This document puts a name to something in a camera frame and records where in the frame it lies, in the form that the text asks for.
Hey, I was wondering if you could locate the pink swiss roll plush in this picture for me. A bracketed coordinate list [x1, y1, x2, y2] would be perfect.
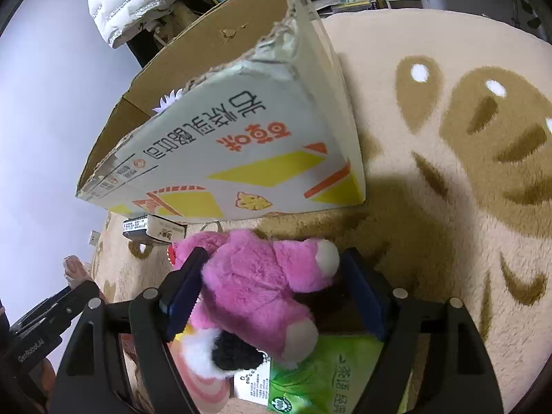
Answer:
[169, 341, 230, 413]

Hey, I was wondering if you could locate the pink bear plush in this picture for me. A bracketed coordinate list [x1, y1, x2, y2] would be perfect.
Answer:
[170, 230, 339, 366]

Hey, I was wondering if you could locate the beige floral blanket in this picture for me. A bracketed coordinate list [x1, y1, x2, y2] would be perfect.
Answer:
[90, 7, 552, 414]

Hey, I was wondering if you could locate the small black white box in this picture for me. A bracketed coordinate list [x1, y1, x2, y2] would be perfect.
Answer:
[122, 215, 186, 246]

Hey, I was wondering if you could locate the person's hand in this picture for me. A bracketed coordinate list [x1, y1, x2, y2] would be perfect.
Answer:
[30, 358, 56, 400]

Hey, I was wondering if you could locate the green tissue pack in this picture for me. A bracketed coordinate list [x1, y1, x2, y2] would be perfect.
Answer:
[268, 335, 384, 414]

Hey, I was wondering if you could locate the pink cloth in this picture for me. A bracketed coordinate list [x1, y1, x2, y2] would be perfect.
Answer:
[63, 255, 92, 289]

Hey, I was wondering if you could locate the beige hanging coat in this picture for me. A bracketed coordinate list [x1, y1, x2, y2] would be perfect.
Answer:
[145, 0, 203, 48]

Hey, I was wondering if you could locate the open cardboard box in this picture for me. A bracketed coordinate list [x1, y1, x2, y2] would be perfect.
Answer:
[76, 0, 366, 223]

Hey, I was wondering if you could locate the white haired doll plush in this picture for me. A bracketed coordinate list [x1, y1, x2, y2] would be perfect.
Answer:
[154, 88, 184, 114]

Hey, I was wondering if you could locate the white fluffy duck plush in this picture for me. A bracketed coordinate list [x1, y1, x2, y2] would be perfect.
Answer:
[180, 328, 264, 380]

